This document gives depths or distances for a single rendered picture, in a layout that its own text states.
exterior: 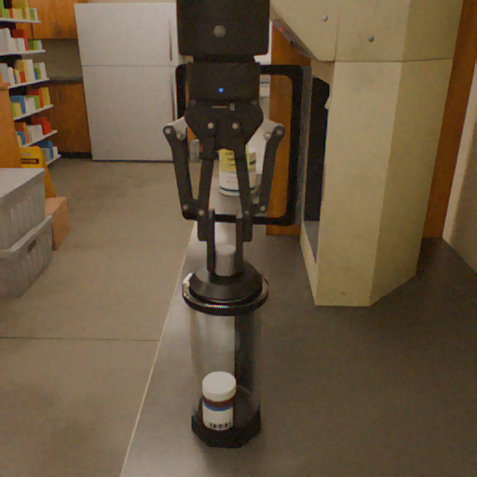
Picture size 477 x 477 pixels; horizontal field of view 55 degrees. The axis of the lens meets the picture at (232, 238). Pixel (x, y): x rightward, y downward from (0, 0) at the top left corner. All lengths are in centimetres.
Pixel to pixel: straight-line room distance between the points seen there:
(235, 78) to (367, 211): 50
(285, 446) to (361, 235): 43
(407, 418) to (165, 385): 37
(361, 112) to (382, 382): 45
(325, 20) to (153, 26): 503
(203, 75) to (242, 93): 4
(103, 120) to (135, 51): 90
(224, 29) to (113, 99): 552
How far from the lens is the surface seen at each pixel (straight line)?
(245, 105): 50
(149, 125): 591
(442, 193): 136
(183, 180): 52
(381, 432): 73
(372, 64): 85
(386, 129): 87
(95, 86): 601
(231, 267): 56
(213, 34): 46
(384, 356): 87
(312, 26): 83
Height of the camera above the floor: 145
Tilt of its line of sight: 23 degrees down
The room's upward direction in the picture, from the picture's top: straight up
